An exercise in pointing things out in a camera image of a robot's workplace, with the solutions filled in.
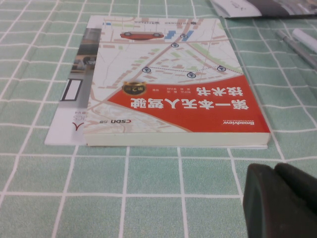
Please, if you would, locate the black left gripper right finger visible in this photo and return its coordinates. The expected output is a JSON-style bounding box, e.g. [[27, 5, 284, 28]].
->
[[274, 162, 317, 218]]

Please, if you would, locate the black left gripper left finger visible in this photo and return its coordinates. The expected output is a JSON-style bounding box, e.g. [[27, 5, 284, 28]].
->
[[242, 163, 317, 238]]

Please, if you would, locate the white marker pen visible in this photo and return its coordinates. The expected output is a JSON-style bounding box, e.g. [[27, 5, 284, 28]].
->
[[292, 28, 317, 55]]

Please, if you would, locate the grey pen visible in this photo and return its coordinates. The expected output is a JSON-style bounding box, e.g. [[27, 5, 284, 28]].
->
[[275, 29, 317, 69]]

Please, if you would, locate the green white checked tablecloth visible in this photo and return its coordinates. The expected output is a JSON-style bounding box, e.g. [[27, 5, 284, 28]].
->
[[0, 0, 317, 238]]

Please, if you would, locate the red map cover book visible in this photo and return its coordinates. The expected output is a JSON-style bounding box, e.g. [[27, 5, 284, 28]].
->
[[83, 16, 271, 147]]

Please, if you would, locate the brochure with office photo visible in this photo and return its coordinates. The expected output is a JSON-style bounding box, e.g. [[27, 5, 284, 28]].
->
[[209, 0, 317, 19], [212, 0, 317, 18]]

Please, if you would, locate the white brochure with red logo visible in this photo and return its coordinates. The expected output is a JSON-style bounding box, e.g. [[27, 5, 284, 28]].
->
[[44, 15, 268, 149]]

